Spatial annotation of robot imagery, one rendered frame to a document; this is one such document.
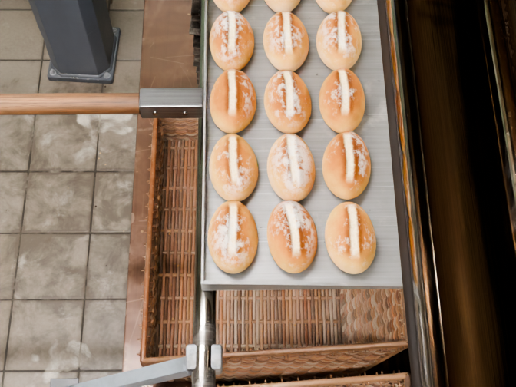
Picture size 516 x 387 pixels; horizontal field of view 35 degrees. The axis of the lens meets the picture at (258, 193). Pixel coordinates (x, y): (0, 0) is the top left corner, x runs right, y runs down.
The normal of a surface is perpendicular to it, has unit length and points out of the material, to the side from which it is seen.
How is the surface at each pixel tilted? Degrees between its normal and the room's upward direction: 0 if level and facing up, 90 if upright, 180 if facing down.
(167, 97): 0
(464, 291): 12
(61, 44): 90
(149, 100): 0
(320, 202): 0
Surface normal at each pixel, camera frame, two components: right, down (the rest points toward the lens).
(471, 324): 0.22, -0.41
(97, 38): 0.67, 0.68
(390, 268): 0.01, -0.43
